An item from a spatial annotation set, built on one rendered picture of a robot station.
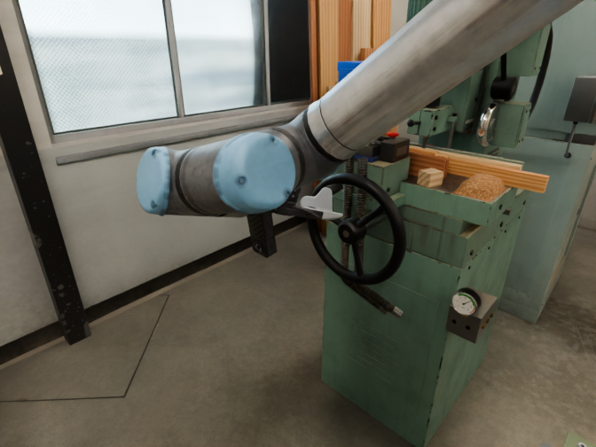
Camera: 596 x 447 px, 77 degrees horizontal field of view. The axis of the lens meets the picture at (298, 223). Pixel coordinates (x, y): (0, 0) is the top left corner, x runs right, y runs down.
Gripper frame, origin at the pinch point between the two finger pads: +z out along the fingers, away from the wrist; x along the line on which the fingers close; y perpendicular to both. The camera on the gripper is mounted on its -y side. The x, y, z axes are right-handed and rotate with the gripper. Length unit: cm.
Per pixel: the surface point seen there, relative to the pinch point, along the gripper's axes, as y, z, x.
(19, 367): -102, -14, 120
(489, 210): 7.9, 32.3, -24.7
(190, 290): -75, 61, 116
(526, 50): 51, 52, -16
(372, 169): 10.8, 21.2, 1.2
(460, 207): 6.9, 32.7, -18.4
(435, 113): 29.2, 38.8, -3.1
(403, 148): 17.8, 27.6, -2.2
